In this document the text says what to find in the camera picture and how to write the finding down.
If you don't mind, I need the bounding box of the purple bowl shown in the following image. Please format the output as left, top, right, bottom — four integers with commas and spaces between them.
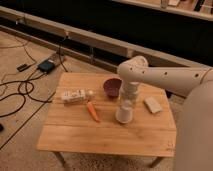
103, 78, 122, 98

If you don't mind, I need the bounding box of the black floor cable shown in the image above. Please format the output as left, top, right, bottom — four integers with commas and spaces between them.
0, 71, 56, 118

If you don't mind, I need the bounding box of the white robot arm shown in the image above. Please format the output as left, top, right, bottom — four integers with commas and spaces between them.
117, 56, 213, 171

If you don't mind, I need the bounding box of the white ceramic cup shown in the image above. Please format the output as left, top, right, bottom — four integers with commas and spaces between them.
115, 100, 133, 124

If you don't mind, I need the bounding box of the small black device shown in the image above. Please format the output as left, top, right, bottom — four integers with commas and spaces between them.
17, 64, 31, 72

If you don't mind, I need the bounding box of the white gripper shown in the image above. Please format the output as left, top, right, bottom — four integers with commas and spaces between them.
119, 81, 139, 107

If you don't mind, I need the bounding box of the white milk carton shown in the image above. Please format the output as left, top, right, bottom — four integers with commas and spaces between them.
61, 89, 86, 103

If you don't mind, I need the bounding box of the black power adapter box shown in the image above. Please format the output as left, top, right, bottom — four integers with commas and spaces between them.
37, 60, 55, 73

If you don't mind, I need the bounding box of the white sponge block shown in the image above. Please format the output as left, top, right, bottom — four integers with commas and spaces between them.
144, 97, 162, 114

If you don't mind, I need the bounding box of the orange carrot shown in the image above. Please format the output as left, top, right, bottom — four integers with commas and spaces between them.
86, 101, 100, 122

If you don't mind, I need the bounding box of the wooden table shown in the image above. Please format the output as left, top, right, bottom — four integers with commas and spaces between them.
37, 73, 176, 158

